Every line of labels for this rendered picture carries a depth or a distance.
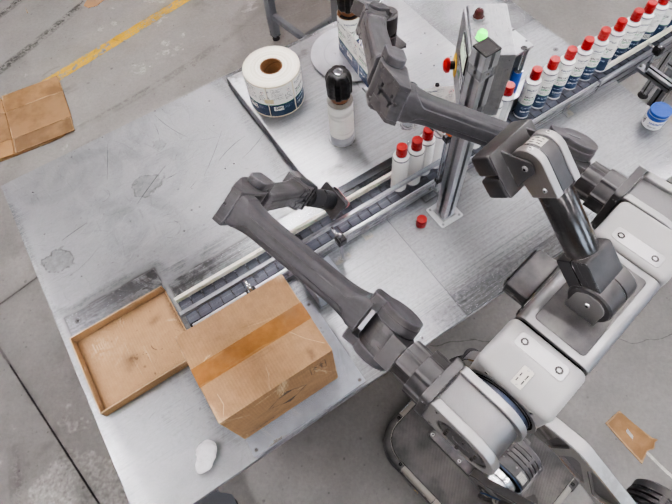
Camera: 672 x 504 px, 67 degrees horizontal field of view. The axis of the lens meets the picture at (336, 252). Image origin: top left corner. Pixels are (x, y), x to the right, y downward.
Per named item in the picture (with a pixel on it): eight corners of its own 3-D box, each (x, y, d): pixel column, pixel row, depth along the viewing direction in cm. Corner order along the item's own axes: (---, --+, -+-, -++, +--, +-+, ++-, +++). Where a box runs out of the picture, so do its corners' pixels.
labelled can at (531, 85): (520, 106, 179) (538, 60, 161) (531, 115, 177) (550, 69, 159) (509, 112, 178) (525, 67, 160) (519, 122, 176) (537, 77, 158)
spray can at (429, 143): (418, 162, 171) (424, 120, 152) (432, 167, 169) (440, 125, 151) (411, 173, 169) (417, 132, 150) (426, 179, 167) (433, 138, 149)
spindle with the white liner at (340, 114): (345, 123, 180) (342, 56, 153) (360, 139, 176) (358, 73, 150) (324, 134, 178) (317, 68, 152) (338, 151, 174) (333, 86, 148)
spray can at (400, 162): (398, 177, 168) (401, 136, 150) (409, 186, 166) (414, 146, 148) (387, 186, 167) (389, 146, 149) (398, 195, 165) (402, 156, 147)
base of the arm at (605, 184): (594, 231, 98) (622, 197, 87) (558, 206, 101) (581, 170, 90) (619, 204, 101) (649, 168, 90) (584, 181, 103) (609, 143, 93)
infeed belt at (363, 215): (577, 74, 190) (581, 66, 186) (594, 87, 186) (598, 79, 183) (182, 307, 155) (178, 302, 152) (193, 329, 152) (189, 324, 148)
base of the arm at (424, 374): (420, 417, 84) (428, 403, 73) (385, 382, 87) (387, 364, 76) (454, 381, 87) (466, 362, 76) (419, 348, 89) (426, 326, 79)
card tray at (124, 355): (165, 290, 159) (160, 285, 156) (201, 357, 149) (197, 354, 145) (75, 342, 153) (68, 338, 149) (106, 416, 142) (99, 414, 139)
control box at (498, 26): (489, 66, 134) (507, 2, 117) (497, 115, 126) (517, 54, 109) (450, 67, 134) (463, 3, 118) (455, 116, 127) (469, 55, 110)
